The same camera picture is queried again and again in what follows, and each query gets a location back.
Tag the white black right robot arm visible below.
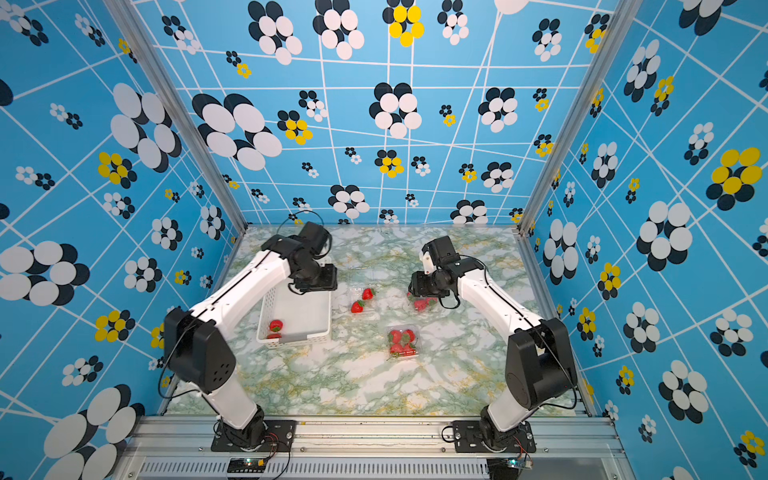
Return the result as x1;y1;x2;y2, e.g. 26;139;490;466
409;253;578;452

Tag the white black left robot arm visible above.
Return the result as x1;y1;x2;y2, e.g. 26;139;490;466
164;222;338;451

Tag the aluminium corner post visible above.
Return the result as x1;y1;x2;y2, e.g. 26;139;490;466
517;0;644;236
103;0;248;235

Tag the aluminium corner post left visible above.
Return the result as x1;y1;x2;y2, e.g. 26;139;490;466
103;0;248;235

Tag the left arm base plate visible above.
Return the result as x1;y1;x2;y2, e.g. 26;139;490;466
211;419;298;453

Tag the white perforated plastic basket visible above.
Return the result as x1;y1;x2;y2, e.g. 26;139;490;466
257;281;332;348

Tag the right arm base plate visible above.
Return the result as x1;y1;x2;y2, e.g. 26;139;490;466
448;419;537;455

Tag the small green circuit board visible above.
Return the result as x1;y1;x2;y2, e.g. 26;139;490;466
227;458;267;474

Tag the aluminium front rail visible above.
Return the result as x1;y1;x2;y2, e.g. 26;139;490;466
114;416;635;479

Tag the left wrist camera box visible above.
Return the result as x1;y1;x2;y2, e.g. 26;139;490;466
297;222;333;259

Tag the aluminium corner post right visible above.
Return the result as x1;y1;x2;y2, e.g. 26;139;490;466
517;0;644;236

